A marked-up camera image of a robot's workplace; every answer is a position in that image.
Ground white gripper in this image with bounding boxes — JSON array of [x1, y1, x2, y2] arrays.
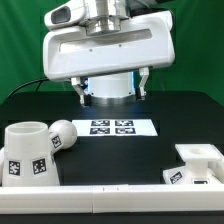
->
[[43, 11, 175, 107]]

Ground white lamp shade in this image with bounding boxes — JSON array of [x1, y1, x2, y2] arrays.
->
[[2, 122, 59, 187]]

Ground white lamp base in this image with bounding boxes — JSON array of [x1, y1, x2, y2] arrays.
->
[[163, 144, 224, 185]]

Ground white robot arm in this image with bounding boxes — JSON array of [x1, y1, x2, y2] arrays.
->
[[43, 0, 175, 106]]

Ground white lamp bulb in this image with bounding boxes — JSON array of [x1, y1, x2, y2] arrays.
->
[[49, 120, 77, 155]]

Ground white marker sheet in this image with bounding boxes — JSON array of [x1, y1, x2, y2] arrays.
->
[[72, 119, 158, 137]]

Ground black cables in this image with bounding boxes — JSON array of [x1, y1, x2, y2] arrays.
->
[[6, 77, 49, 99]]

